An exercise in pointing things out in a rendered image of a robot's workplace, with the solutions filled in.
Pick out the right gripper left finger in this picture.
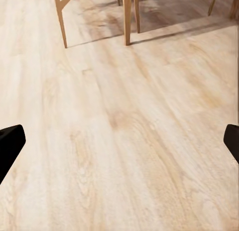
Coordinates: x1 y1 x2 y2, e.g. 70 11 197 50
0 124 26 184

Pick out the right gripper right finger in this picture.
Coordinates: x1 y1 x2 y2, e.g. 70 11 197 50
224 124 239 163

